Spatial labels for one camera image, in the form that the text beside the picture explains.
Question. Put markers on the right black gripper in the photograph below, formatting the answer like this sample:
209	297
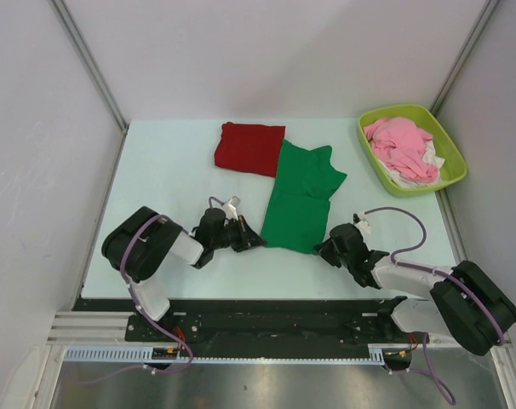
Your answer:
324	250

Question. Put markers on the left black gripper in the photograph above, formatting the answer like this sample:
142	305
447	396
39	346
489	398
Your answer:
248	238

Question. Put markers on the green t-shirt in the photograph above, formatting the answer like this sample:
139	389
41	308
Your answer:
298	210

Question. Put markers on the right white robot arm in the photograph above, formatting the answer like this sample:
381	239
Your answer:
460	302

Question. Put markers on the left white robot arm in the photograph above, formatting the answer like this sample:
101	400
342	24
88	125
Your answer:
138	247

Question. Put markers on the folded red t-shirt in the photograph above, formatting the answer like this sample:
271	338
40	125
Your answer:
250	148

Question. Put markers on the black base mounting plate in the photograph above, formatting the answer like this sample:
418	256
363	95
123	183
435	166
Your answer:
276	328

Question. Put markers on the pink t-shirt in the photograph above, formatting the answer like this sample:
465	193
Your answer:
386	134

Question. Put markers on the white t-shirt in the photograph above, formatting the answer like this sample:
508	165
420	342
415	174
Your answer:
408	169

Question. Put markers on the lime green plastic basket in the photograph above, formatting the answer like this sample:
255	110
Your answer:
454	168

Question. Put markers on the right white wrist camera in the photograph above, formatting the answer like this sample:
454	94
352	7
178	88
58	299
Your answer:
362	224

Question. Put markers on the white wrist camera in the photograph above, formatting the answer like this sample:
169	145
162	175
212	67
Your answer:
231	205
362	224

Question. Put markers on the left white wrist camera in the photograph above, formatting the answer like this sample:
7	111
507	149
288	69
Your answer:
231	205

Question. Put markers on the slotted cable duct rail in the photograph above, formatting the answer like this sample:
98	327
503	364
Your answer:
370	356

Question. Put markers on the aluminium frame rail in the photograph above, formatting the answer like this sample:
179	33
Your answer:
108	328

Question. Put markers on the left aluminium corner post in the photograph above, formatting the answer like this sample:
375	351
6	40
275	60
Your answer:
90	65

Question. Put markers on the aluminium corner post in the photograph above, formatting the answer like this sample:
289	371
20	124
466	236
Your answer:
485	17
90	65

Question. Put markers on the right aluminium corner post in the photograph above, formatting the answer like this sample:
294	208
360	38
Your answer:
485	17

